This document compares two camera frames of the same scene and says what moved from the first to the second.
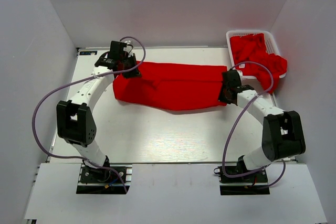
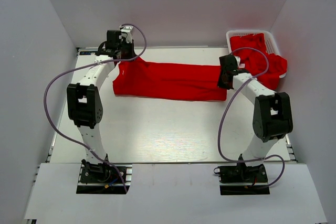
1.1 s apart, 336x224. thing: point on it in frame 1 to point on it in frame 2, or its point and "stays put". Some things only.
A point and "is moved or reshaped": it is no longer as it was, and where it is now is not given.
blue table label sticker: (87, 52) stays put
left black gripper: (133, 74) to (133, 53)
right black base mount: (253, 184) stays put
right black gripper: (221, 97) to (221, 84)
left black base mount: (94, 180) stays put
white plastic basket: (271, 45) stays put
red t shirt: (172, 86) is moved or reshaped
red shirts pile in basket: (252, 48) stays put
